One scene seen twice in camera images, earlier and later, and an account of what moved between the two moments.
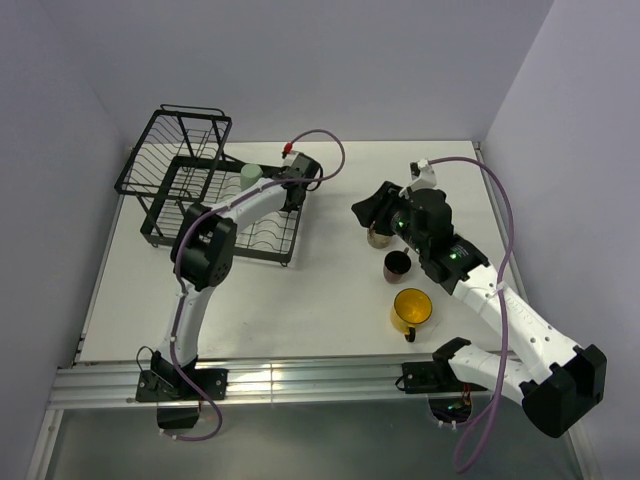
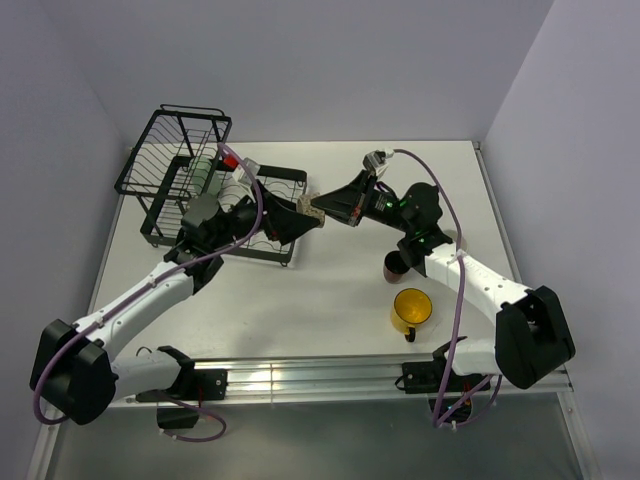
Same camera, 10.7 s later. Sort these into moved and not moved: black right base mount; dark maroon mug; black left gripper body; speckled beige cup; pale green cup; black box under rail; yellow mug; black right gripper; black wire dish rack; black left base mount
Moved: black left gripper body; black right gripper; speckled beige cup; pale green cup
Not moved: black box under rail; black right base mount; black left base mount; dark maroon mug; yellow mug; black wire dish rack
